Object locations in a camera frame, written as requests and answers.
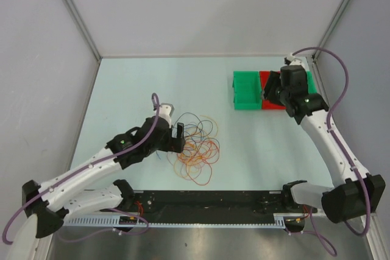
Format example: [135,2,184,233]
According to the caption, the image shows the orange wire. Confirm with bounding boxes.
[182,139,221,171]

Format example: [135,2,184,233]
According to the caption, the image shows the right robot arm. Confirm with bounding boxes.
[262,65,386,223]

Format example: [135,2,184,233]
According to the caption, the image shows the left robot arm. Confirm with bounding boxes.
[2,114,185,259]

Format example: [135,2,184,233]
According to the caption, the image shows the red bin middle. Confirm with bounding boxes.
[259,71,285,110]

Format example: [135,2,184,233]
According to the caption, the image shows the green bin right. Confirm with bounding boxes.
[307,71,317,94]

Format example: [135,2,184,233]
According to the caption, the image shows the green bin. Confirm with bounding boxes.
[307,71,317,94]
[232,71,262,110]

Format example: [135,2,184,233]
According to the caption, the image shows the green bin left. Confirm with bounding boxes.
[232,71,262,110]

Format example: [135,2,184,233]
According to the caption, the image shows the dark blue wire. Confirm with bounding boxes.
[179,121,214,144]

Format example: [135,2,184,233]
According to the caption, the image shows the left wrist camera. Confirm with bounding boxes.
[158,103,174,121]

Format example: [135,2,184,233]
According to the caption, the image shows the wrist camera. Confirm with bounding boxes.
[284,54,303,66]
[158,103,174,121]

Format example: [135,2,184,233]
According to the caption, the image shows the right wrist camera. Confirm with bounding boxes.
[284,54,303,66]

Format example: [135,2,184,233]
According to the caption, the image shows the yellow wire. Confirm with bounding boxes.
[173,115,220,178]

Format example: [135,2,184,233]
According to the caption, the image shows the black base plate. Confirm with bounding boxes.
[100,189,317,224]

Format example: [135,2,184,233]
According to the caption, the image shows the slotted cable duct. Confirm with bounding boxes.
[62,213,314,230]

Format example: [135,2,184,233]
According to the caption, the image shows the aluminium frame post right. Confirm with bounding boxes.
[317,0,352,47]

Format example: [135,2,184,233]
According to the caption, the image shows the aluminium frame post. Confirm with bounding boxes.
[317,0,352,47]
[62,0,102,63]

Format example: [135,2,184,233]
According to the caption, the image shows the aluminium frame post left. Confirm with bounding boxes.
[62,0,102,63]

